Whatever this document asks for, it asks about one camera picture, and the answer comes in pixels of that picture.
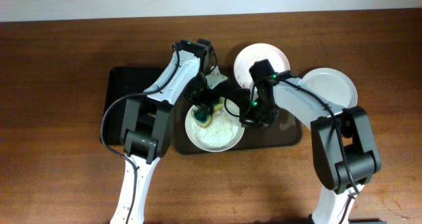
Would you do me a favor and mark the green yellow sponge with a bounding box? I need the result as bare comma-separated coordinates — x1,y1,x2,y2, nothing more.
191,98,224,128

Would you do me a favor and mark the white plate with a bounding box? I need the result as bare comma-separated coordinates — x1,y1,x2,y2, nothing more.
302,68,358,108
185,98,245,152
233,43,290,88

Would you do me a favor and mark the white plate top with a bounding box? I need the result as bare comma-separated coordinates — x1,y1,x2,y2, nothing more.
233,43,290,88

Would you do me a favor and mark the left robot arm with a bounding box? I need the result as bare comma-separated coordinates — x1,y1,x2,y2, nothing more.
104,39,219,223

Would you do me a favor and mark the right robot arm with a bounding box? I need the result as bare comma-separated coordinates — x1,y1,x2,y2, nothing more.
239,59,381,223

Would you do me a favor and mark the dark brown large tray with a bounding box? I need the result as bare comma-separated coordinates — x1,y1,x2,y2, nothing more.
171,65,303,155

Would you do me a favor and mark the black small tray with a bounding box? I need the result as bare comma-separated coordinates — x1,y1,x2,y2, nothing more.
100,66,166,146

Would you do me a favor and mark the left black cable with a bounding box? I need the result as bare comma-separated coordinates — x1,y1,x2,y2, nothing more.
100,42,219,224

